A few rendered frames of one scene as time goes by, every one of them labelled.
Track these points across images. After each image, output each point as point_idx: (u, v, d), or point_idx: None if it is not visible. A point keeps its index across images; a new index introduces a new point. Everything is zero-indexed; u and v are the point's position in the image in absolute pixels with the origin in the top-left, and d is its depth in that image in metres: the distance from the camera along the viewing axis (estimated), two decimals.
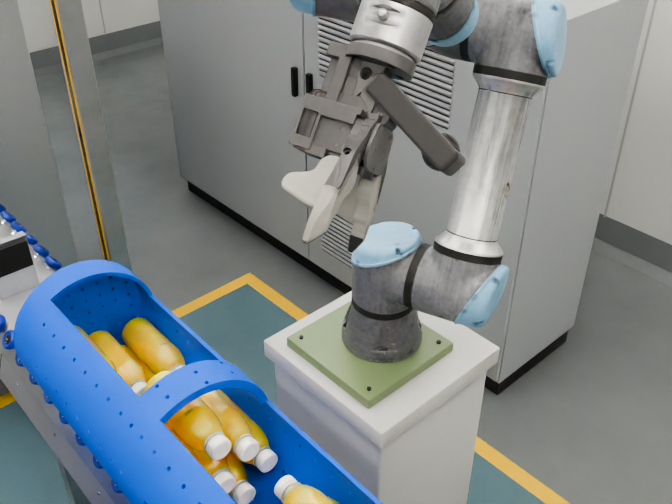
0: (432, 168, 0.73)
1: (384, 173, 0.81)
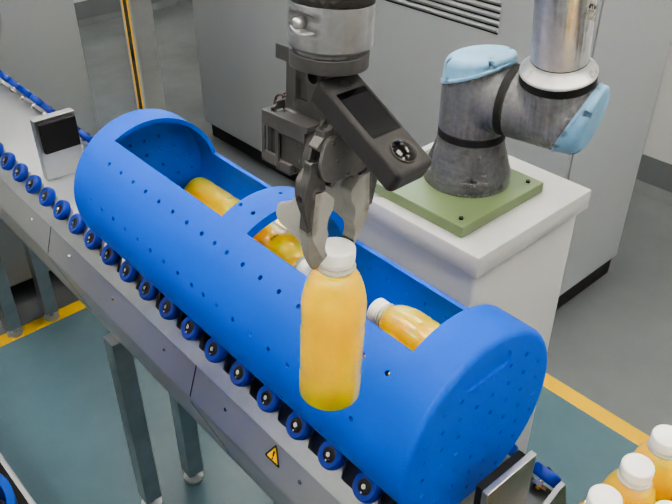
0: None
1: None
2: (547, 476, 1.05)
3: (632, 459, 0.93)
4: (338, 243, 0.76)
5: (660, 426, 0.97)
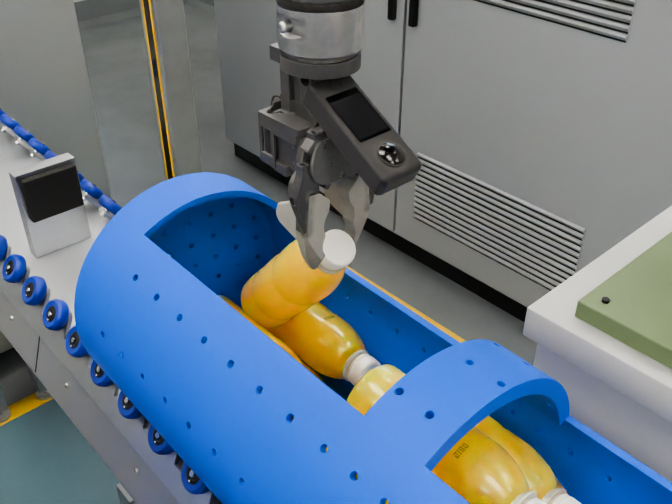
0: None
1: None
2: None
3: None
4: (341, 242, 0.76)
5: None
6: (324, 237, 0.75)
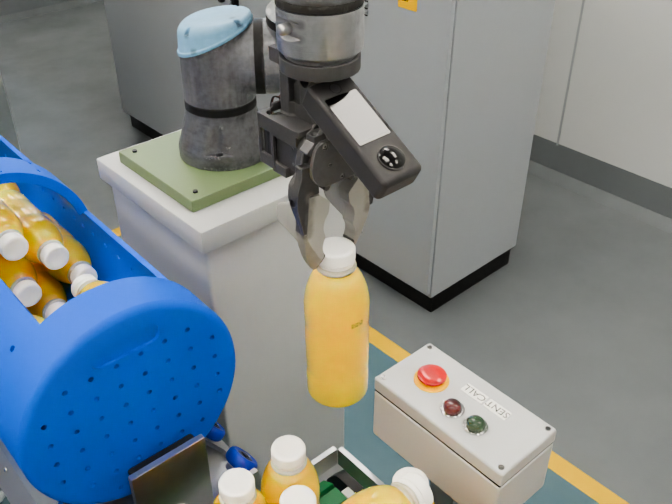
0: None
1: None
2: (236, 462, 0.99)
3: (284, 442, 0.86)
4: None
5: (330, 238, 0.77)
6: None
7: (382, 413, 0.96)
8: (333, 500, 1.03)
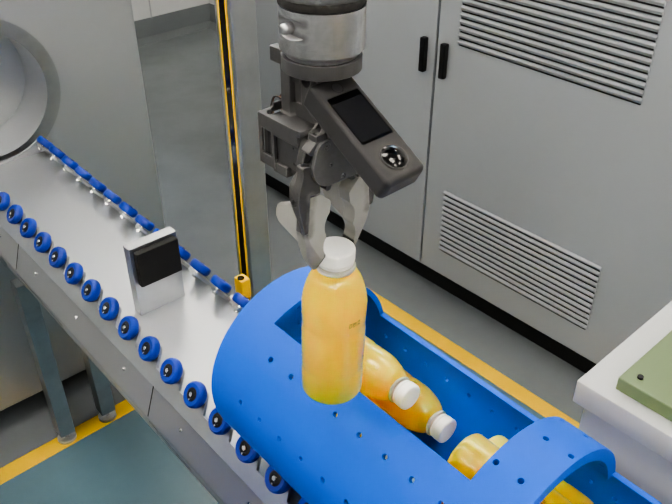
0: None
1: None
2: None
3: None
4: (413, 394, 1.06)
5: (330, 238, 0.77)
6: (406, 394, 1.04)
7: None
8: None
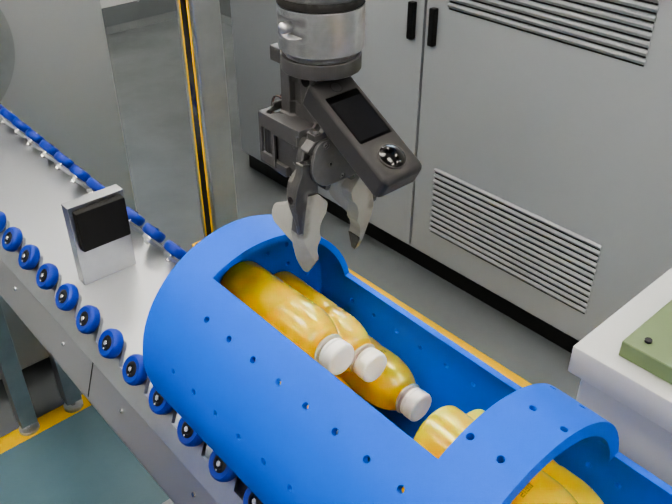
0: None
1: None
2: None
3: None
4: (378, 364, 0.89)
5: (346, 348, 0.83)
6: (369, 363, 0.88)
7: None
8: None
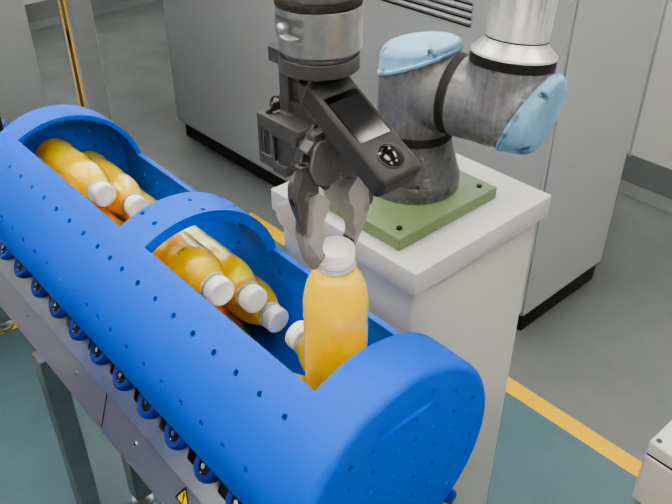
0: None
1: None
2: None
3: (331, 241, 0.77)
4: (141, 206, 1.27)
5: (107, 186, 1.21)
6: (132, 203, 1.25)
7: (652, 479, 0.88)
8: None
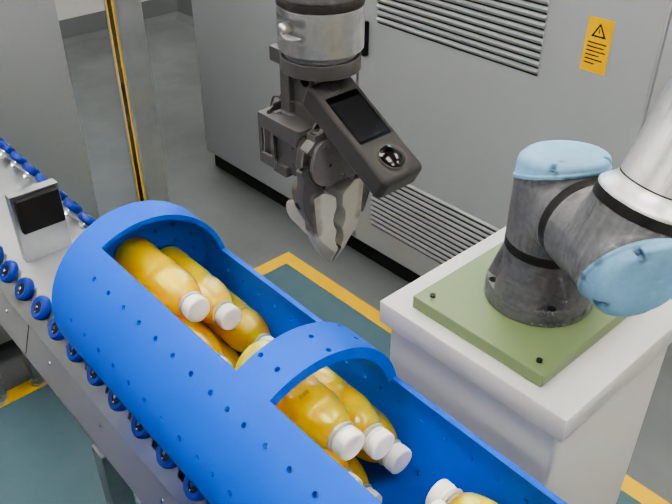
0: None
1: None
2: None
3: None
4: (234, 316, 1.15)
5: (201, 301, 1.09)
6: (225, 315, 1.13)
7: None
8: None
